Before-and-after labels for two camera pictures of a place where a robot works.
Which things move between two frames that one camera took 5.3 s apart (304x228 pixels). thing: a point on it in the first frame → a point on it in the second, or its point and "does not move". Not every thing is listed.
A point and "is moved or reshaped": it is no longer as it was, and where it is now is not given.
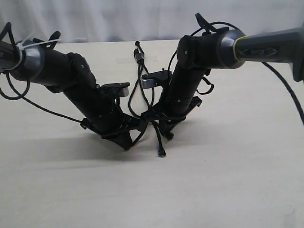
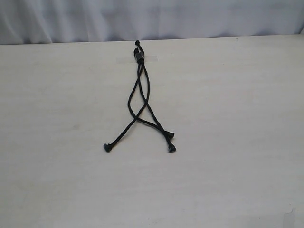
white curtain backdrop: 78,20 does not move
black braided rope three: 161,152 → 139,55
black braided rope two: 137,53 is moved or reshaped
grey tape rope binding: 139,56 does not move
